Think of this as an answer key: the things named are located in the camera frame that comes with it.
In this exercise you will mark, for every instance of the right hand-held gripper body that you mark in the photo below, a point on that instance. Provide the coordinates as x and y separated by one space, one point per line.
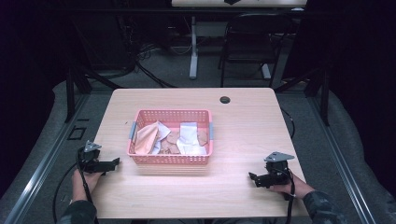
276 172

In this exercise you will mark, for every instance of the person's right hand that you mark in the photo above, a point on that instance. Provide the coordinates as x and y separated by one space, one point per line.
295 188

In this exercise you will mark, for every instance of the pink plastic basket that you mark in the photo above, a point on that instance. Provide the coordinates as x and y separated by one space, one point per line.
170 159

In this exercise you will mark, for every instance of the person's left hand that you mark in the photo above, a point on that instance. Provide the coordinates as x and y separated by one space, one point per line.
86 183

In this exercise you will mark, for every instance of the black folding chair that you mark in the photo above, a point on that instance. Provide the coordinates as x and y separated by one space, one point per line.
252 37

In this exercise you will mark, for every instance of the black metal stand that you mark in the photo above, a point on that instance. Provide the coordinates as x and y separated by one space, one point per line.
72 90
322 90

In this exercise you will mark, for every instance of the white background desk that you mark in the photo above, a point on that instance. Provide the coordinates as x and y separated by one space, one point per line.
199 37

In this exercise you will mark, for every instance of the aluminium rail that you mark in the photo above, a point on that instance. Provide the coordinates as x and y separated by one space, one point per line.
342 161
34 180

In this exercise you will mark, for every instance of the peach cloth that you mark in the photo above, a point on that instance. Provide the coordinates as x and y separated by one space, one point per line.
146 140

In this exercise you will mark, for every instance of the white paper sheet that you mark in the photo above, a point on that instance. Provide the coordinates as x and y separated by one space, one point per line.
190 140

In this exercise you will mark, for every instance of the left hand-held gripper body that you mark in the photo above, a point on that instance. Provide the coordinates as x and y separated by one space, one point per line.
90 155

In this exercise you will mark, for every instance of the white crumpled paper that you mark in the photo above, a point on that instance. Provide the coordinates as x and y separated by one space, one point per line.
162 132

